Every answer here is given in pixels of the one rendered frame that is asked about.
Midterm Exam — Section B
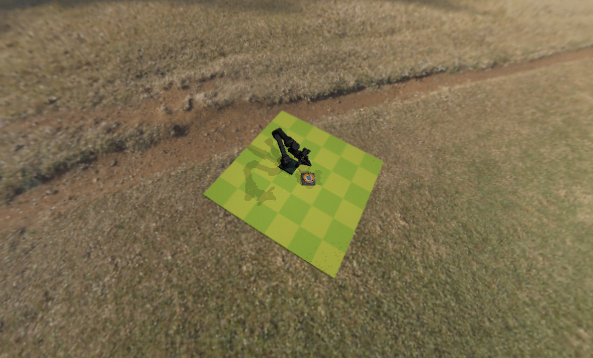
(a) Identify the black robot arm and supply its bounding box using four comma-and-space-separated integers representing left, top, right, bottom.
272, 128, 308, 169

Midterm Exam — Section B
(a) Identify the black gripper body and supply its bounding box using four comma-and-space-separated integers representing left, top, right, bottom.
294, 149, 311, 169

